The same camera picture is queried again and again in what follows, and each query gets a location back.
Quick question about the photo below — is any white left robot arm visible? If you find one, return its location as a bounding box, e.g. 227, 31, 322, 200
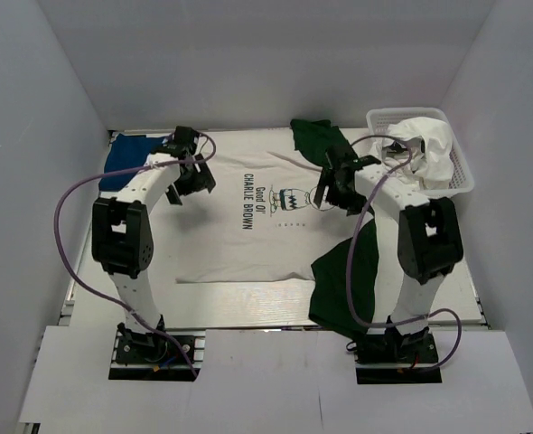
91, 127, 216, 361

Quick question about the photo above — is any crumpled white t-shirt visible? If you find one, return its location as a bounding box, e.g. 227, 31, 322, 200
385, 117, 454, 191

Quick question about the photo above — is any white green-sleeved Charlie Brown shirt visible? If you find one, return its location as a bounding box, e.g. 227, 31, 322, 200
154, 129, 379, 339

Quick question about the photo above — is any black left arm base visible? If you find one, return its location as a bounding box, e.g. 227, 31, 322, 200
108, 323, 205, 382

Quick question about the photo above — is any white plastic basket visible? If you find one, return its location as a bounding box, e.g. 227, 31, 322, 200
366, 107, 474, 198

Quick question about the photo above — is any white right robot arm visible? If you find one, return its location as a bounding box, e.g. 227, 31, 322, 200
313, 144, 463, 361

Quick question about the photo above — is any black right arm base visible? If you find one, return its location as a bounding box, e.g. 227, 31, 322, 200
346, 328, 443, 385

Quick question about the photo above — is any folded blue t-shirt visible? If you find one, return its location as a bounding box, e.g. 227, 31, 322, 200
98, 134, 163, 193

